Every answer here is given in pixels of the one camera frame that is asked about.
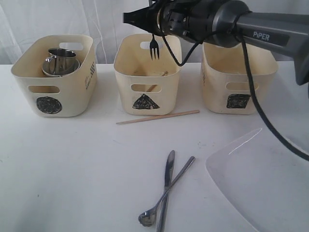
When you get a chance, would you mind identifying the cream bin with circle mark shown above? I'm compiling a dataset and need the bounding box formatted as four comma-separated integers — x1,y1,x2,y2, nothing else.
11,34,97,117

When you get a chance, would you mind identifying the white ceramic bowl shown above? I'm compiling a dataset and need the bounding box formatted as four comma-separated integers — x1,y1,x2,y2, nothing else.
42,60,80,77

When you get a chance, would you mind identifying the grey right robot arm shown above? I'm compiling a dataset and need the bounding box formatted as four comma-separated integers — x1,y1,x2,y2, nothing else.
123,0,309,85

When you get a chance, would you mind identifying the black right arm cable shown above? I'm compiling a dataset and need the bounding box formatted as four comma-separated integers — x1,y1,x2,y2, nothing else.
161,33,309,161

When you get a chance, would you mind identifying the cream bin with square mark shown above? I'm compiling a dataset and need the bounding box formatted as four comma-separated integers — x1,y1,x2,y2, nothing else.
201,43,278,115

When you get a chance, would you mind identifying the long stainless steel spoon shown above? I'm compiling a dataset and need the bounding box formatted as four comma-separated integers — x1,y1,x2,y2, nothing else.
138,156,196,227

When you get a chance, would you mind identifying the stainless steel mug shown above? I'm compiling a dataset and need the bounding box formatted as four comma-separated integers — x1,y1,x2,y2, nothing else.
45,57,77,74
48,48,76,62

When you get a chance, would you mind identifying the cream bin with triangle mark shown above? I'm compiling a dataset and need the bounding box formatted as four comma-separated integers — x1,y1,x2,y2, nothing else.
113,34,182,116

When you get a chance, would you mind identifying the stainless steel fork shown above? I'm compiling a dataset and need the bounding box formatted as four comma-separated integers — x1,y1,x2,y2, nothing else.
149,34,160,59

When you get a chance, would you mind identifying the white curtain backdrop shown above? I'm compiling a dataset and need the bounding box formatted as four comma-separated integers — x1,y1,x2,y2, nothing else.
0,0,309,66

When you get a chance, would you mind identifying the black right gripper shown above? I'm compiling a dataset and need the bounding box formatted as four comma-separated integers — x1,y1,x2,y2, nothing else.
123,0,191,39

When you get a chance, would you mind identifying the stainless steel knife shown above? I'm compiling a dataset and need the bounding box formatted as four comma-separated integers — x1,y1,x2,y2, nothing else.
156,150,176,232

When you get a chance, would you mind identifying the white rectangular plate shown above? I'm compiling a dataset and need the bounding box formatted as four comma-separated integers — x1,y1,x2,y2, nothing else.
205,128,309,232

